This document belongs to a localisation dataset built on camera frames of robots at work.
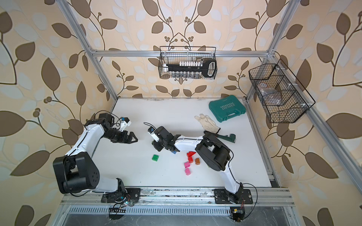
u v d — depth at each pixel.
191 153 0.87
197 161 0.85
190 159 0.86
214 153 0.51
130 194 0.75
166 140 0.72
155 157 0.86
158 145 0.81
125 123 0.79
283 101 0.74
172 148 0.68
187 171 0.81
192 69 0.85
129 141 0.74
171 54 0.91
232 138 0.95
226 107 1.08
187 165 0.84
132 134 0.77
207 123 1.04
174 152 0.91
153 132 0.80
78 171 0.43
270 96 0.70
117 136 0.72
